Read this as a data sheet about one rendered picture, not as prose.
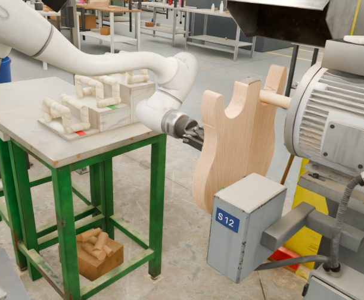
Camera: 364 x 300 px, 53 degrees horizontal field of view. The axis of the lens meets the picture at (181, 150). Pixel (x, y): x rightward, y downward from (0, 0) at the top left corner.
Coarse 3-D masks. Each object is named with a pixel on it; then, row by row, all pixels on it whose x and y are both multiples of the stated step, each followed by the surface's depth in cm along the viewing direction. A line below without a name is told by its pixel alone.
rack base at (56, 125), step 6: (42, 120) 161; (54, 120) 162; (60, 120) 162; (72, 120) 163; (78, 120) 164; (48, 126) 156; (54, 126) 156; (60, 126) 156; (90, 126) 158; (60, 132) 150; (90, 132) 152; (96, 132) 154; (66, 138) 146; (72, 138) 147; (78, 138) 149
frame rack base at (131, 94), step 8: (120, 80) 168; (104, 88) 173; (120, 88) 164; (128, 88) 160; (136, 88) 161; (144, 88) 165; (152, 88) 168; (120, 96) 165; (128, 96) 161; (136, 96) 163; (144, 96) 166; (128, 104) 163; (136, 104) 165; (136, 120) 168
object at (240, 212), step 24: (240, 192) 82; (264, 192) 82; (216, 216) 82; (240, 216) 77; (264, 216) 81; (216, 240) 84; (240, 240) 79; (216, 264) 86; (240, 264) 81; (264, 264) 93; (288, 264) 90
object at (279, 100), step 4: (260, 92) 105; (264, 92) 104; (268, 92) 104; (260, 96) 104; (264, 96) 104; (268, 96) 103; (272, 96) 102; (276, 96) 101; (280, 96) 101; (284, 96) 101; (260, 100) 105; (264, 100) 104; (268, 100) 103; (272, 100) 102; (276, 100) 101; (280, 100) 100; (284, 100) 100; (288, 100) 99; (272, 104) 103; (276, 104) 102; (280, 104) 101; (284, 104) 100; (288, 104) 99
